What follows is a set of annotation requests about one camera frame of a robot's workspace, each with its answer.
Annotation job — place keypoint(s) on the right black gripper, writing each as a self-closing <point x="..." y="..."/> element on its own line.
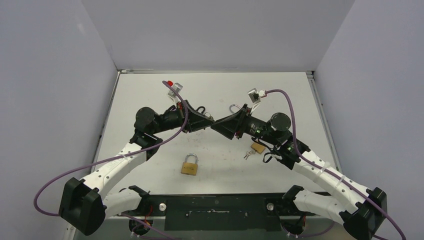
<point x="241" y="122"/>

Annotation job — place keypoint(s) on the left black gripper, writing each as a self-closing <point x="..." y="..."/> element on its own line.
<point x="196" y="120"/>

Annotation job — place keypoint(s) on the black padlock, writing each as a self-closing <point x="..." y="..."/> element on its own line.
<point x="201" y="110"/>

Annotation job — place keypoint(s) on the brass padlock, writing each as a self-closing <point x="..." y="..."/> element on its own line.
<point x="190" y="168"/>
<point x="257" y="148"/>
<point x="233" y="108"/>

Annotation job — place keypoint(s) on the keys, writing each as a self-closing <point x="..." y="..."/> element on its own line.
<point x="209" y="116"/>
<point x="249" y="153"/>

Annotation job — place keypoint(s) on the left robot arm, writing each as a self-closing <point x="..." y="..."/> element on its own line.
<point x="85" y="203"/>

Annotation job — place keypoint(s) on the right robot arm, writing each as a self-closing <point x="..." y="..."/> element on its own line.
<point x="359" y="209"/>

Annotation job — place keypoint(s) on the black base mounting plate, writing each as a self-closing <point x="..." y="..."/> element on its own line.
<point x="220" y="212"/>

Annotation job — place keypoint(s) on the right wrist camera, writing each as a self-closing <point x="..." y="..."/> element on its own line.
<point x="256" y="97"/>

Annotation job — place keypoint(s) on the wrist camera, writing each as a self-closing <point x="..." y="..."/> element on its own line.
<point x="256" y="97"/>
<point x="175" y="89"/>

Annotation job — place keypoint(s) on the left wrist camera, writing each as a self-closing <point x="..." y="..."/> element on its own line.
<point x="175" y="89"/>

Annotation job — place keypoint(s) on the aluminium frame rail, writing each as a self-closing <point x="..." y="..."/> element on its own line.
<point x="218" y="70"/>

